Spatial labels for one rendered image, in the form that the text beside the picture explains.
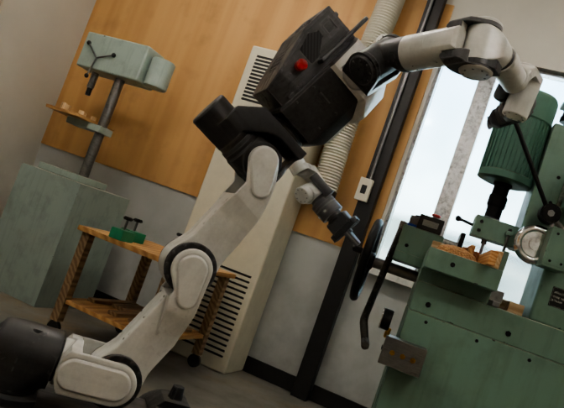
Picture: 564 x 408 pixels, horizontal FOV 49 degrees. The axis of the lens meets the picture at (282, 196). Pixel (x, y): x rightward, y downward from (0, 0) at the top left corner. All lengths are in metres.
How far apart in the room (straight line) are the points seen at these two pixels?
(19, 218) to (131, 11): 1.68
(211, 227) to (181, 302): 0.21
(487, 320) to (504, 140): 0.59
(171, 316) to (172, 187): 2.38
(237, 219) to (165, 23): 2.85
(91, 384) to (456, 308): 1.03
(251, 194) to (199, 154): 2.30
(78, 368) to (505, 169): 1.39
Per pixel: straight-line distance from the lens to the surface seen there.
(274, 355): 3.69
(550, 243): 1.98
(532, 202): 2.12
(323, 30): 1.78
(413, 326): 1.91
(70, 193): 3.58
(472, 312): 1.92
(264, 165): 1.69
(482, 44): 1.51
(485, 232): 2.12
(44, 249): 3.62
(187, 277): 1.66
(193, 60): 4.21
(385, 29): 3.73
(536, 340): 1.95
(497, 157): 2.13
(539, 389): 1.97
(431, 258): 1.83
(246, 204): 1.69
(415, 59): 1.58
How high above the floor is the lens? 0.76
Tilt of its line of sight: 4 degrees up
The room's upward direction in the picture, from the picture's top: 20 degrees clockwise
